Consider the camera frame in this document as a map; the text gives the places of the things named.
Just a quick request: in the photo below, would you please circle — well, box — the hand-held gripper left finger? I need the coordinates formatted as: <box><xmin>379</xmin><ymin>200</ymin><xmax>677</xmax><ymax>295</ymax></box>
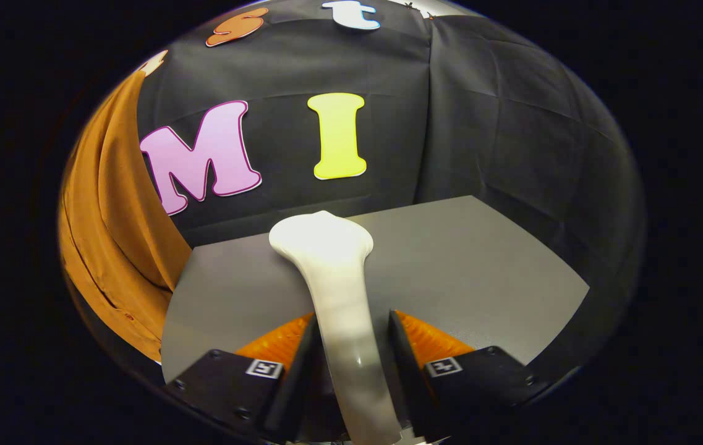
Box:
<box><xmin>166</xmin><ymin>312</ymin><xmax>321</xmax><ymax>443</ymax></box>

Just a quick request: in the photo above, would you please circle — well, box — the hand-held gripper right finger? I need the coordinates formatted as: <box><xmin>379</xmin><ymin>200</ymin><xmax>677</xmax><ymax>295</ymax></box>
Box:
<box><xmin>388</xmin><ymin>309</ymin><xmax>550</xmax><ymax>443</ymax></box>

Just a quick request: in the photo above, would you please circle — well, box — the white garment steamer head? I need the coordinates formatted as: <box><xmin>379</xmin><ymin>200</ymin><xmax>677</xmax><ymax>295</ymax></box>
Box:
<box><xmin>268</xmin><ymin>210</ymin><xmax>403</xmax><ymax>445</ymax></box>

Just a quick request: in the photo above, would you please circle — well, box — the orange-brown button shirt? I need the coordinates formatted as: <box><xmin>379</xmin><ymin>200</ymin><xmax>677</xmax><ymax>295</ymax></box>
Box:
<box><xmin>58</xmin><ymin>68</ymin><xmax>192</xmax><ymax>364</ymax></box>

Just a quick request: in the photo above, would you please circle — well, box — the grey topped cabinet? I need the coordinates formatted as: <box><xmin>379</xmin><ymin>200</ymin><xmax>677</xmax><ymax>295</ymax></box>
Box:
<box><xmin>160</xmin><ymin>195</ymin><xmax>591</xmax><ymax>384</ymax></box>

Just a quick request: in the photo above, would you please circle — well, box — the black backdrop cloth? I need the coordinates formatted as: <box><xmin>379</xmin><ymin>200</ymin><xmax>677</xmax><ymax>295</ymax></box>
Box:
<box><xmin>135</xmin><ymin>0</ymin><xmax>645</xmax><ymax>396</ymax></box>

